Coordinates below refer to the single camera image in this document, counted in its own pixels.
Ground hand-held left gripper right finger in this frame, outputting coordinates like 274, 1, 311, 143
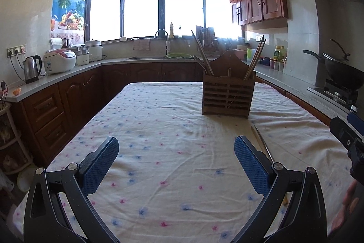
233, 135, 327, 243

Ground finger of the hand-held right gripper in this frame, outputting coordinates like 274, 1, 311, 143
347, 111, 364, 134
330, 116, 364, 158

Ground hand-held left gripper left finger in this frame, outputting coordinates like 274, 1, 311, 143
23, 136, 120, 243

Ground wooden utensil holder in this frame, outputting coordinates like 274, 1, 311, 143
202, 50, 256, 119

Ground person's right hand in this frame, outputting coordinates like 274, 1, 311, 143
331, 179, 360, 236

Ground black wok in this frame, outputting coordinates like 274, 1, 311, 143
302, 38, 364, 90

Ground floral tablecloth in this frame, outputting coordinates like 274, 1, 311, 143
13, 81, 356, 243

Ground wooden lower cabinets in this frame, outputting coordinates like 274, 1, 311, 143
11, 62, 332, 166

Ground white plastic basin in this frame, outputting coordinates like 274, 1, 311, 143
17, 166, 37, 193

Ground row of spice jars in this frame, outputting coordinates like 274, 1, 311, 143
270, 59, 286, 72

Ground grey kitchen countertop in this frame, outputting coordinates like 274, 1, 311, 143
6, 56, 353, 118

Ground small white blender appliance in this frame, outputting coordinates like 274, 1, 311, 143
74, 45, 91, 66

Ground white and red rice cooker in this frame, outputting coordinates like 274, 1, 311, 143
43, 49, 77, 74

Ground pink lidded container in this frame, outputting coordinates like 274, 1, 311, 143
236, 44, 248, 60

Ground white cooking pot with lid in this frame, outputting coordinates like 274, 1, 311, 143
85, 39, 103, 63

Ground metal fork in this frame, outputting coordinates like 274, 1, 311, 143
193, 55, 209, 74

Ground kitchen sink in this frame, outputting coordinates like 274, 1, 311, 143
124, 56, 168, 61

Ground steel electric kettle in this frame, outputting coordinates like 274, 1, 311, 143
23, 54, 43, 84

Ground hanging dishcloth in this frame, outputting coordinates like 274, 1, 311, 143
133, 38, 151, 51

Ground green colander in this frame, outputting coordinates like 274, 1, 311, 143
166, 52, 192, 59

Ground dish drying rack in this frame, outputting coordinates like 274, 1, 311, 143
196, 26, 225, 54

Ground kitchen faucet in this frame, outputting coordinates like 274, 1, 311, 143
154, 29, 171, 56

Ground kitchen window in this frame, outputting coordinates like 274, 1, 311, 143
87, 0, 242, 43

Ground wall outlet strip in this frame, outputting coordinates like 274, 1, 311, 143
6, 44, 27, 57

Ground fruit wall poster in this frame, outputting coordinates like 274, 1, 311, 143
51, 0, 87, 38

